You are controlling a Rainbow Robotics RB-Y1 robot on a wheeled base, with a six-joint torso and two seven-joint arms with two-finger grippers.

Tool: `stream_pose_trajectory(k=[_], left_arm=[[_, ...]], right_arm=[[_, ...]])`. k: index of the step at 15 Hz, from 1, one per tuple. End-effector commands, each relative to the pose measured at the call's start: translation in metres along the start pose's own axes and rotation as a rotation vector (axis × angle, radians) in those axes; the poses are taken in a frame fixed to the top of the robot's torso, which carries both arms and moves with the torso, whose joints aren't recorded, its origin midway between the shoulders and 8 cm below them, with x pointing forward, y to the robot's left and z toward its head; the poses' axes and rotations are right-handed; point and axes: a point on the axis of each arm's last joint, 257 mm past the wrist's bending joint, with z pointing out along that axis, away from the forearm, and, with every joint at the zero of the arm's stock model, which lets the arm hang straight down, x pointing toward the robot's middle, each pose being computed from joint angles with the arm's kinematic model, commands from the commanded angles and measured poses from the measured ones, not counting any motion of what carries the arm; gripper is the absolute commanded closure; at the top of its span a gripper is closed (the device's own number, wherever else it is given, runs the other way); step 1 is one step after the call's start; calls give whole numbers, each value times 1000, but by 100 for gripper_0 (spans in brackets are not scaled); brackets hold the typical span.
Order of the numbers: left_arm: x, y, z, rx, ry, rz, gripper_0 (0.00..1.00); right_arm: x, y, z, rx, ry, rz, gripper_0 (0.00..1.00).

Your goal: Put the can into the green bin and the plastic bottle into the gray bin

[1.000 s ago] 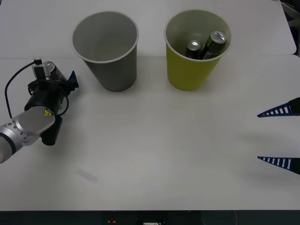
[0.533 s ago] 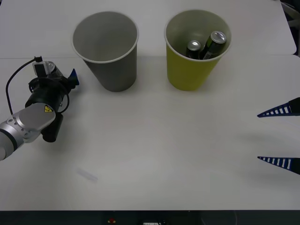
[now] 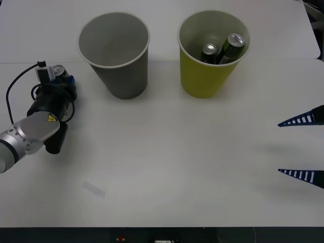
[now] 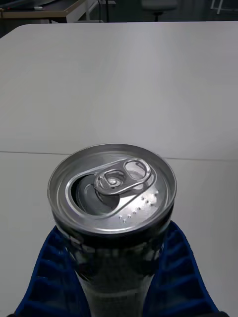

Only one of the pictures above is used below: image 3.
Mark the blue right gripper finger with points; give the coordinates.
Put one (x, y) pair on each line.
(310, 117)
(312, 177)

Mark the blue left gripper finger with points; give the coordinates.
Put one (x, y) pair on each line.
(57, 80)
(72, 82)

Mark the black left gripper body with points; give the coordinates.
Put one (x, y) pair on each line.
(54, 91)

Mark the black can with white barcode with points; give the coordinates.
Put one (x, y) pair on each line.
(59, 69)

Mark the silver-grey and black left arm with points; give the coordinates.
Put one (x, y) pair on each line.
(35, 126)

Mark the grey plastic waste bin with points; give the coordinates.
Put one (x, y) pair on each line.
(126, 81)

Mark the tall black and green can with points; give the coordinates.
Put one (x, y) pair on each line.
(229, 51)

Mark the yellow-green plastic waste bin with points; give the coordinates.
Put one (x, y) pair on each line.
(200, 81)

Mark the small black can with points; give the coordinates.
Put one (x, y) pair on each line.
(209, 49)

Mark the black robot torso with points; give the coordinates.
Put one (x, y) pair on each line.
(63, 235)

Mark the red button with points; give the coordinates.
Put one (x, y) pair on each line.
(120, 238)

